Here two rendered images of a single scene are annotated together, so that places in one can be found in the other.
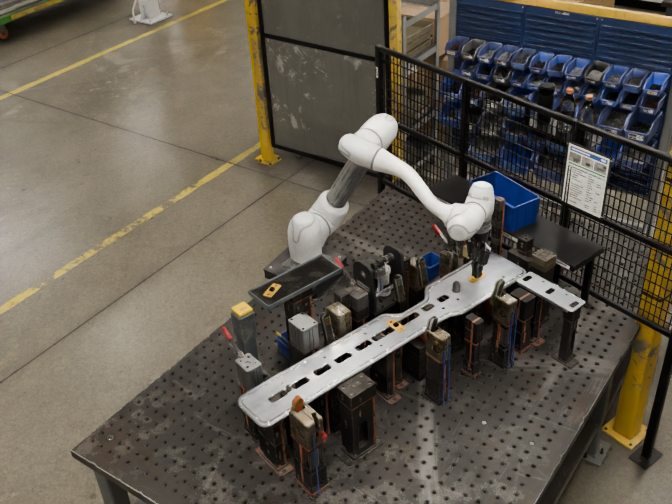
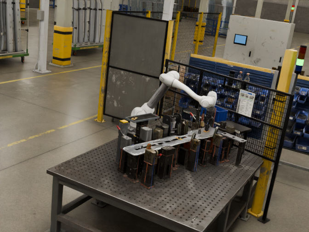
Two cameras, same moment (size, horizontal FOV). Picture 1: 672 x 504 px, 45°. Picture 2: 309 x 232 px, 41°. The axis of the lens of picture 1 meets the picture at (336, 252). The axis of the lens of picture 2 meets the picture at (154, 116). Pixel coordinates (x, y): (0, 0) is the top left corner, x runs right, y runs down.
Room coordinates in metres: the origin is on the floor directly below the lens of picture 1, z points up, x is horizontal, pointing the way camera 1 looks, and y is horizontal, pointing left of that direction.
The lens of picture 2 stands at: (-1.44, 0.74, 2.47)
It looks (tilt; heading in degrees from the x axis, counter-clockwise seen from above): 17 degrees down; 350
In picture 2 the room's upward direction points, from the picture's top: 7 degrees clockwise
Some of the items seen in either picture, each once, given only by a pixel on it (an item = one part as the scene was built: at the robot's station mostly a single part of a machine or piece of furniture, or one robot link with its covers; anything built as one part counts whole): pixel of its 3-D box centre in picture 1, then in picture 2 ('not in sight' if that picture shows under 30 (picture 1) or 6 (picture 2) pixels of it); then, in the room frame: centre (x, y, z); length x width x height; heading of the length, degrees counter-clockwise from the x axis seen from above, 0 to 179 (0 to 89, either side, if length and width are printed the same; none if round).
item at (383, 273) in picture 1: (380, 302); (170, 135); (2.72, -0.18, 0.94); 0.18 x 0.13 x 0.49; 127
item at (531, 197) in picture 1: (503, 200); (214, 112); (3.23, -0.79, 1.10); 0.30 x 0.17 x 0.13; 30
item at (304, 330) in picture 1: (306, 360); (144, 147); (2.42, 0.14, 0.90); 0.13 x 0.10 x 0.41; 37
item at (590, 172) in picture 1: (586, 180); (245, 103); (3.03, -1.09, 1.30); 0.23 x 0.02 x 0.31; 37
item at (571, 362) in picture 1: (568, 333); (239, 153); (2.57, -0.94, 0.84); 0.11 x 0.06 x 0.29; 37
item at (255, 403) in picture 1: (393, 329); (178, 139); (2.47, -0.21, 1.00); 1.38 x 0.22 x 0.02; 127
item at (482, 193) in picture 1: (479, 202); (211, 98); (2.76, -0.58, 1.39); 0.13 x 0.11 x 0.16; 148
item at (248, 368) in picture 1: (252, 396); (124, 154); (2.27, 0.35, 0.88); 0.11 x 0.10 x 0.36; 37
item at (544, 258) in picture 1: (540, 287); (228, 141); (2.84, -0.89, 0.88); 0.08 x 0.08 x 0.36; 37
